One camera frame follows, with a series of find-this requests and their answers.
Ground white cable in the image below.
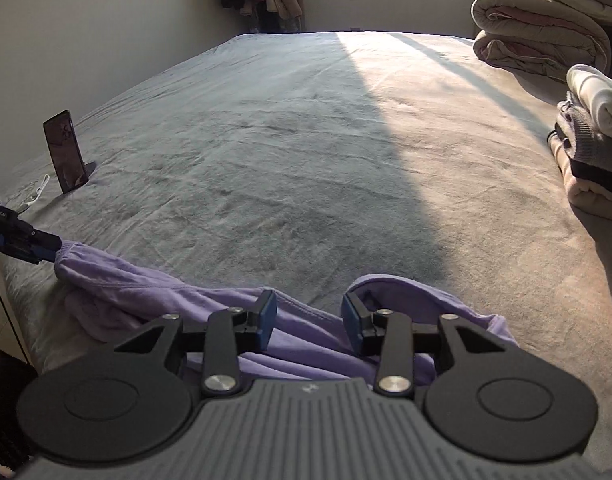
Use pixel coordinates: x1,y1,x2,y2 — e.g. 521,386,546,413
16,174,51,213

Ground folded white garment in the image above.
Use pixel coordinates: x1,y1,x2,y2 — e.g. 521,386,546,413
566,64,612,145

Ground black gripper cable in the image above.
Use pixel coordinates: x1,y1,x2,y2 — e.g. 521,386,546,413
0,267,34,368

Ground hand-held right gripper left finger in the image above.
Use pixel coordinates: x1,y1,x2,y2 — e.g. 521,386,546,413
114,290,278,397

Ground folded grey garment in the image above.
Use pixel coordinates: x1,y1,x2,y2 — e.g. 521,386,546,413
556,91,612,177

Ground folded beige garment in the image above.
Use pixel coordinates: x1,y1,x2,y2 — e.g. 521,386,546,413
548,135,612,226

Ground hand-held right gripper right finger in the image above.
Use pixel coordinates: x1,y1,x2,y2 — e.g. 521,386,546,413
341,291,519,397

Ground purple pants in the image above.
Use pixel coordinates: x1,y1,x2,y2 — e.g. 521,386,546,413
53,241,519,396

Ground black smartphone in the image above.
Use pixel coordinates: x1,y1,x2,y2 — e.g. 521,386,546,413
43,110,90,193

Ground folded beige pink quilt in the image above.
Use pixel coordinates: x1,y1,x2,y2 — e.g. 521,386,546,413
472,0,612,83

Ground folded black garment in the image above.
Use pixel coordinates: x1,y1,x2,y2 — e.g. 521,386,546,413
548,130,612,188

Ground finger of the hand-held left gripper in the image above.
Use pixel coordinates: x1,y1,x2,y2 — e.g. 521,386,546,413
6,244,56,265
28,227,63,251

